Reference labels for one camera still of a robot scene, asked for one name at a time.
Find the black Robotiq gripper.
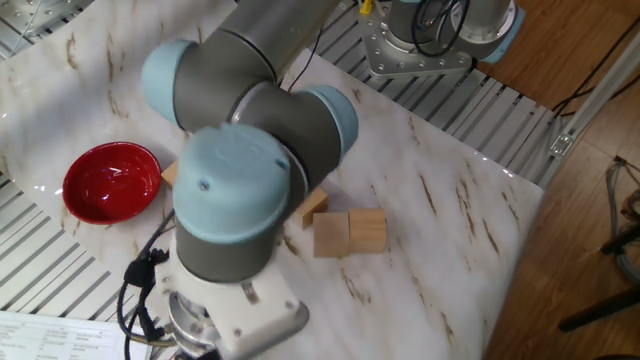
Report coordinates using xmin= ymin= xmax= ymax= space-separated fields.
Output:
xmin=174 ymin=349 xmax=222 ymax=360

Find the light wooden cube block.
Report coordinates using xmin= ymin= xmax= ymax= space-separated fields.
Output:
xmin=160 ymin=159 xmax=180 ymax=189
xmin=348 ymin=207 xmax=388 ymax=255
xmin=312 ymin=211 xmax=351 ymax=259
xmin=297 ymin=186 xmax=330 ymax=231

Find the white printed paper stack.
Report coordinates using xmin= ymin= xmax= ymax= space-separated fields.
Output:
xmin=0 ymin=309 xmax=151 ymax=360

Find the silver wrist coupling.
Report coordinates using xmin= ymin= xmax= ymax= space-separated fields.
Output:
xmin=167 ymin=291 xmax=221 ymax=359

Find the red glossy bowl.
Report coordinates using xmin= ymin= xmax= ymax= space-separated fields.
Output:
xmin=62 ymin=141 xmax=164 ymax=226

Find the white marble pattern board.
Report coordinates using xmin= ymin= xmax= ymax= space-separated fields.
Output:
xmin=0 ymin=0 xmax=545 ymax=360

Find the black chair base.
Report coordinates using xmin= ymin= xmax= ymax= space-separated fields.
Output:
xmin=556 ymin=222 xmax=640 ymax=334

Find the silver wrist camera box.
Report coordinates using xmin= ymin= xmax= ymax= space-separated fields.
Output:
xmin=227 ymin=299 xmax=311 ymax=360

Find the black wrist cable with plug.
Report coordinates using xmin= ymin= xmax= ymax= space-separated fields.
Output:
xmin=122 ymin=209 xmax=176 ymax=291

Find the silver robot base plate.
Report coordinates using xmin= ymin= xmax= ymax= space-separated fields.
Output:
xmin=357 ymin=2 xmax=474 ymax=79

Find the grey cable bundle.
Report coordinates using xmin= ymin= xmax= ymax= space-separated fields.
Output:
xmin=604 ymin=155 xmax=640 ymax=285

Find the black floor cable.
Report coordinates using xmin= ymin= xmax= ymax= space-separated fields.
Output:
xmin=551 ymin=17 xmax=640 ymax=119

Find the aluminium frame profile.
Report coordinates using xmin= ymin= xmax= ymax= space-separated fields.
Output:
xmin=547 ymin=30 xmax=640 ymax=160

